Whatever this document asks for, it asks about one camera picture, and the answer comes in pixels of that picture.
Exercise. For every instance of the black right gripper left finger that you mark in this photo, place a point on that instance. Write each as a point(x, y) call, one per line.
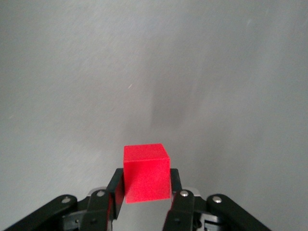
point(98, 209)

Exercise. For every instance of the red cube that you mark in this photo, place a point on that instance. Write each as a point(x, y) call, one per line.
point(146, 175)

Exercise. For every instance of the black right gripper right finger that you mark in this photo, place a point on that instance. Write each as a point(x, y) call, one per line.
point(180, 211)

